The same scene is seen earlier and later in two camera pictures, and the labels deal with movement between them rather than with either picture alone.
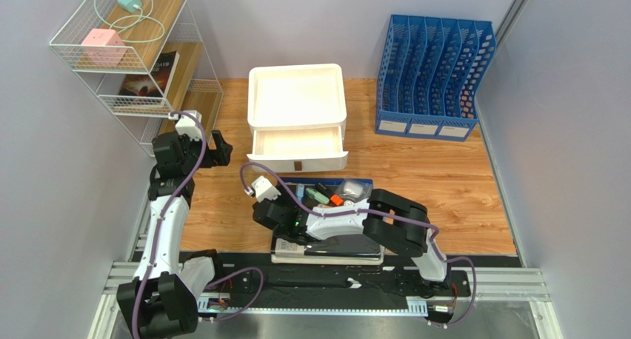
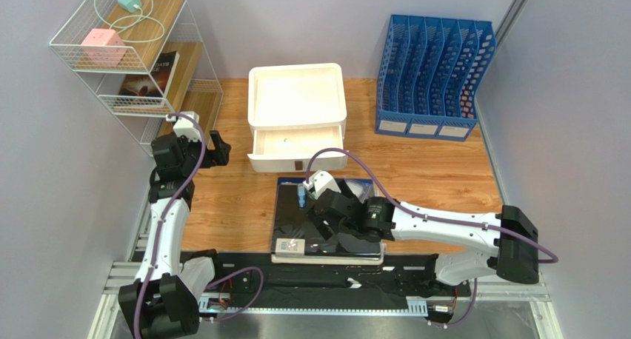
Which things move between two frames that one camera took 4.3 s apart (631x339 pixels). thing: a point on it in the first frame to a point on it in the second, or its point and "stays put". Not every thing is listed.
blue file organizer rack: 427,76 stays put
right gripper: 278,200 to 318,209
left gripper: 219,156 stays put
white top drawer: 299,149 stays put
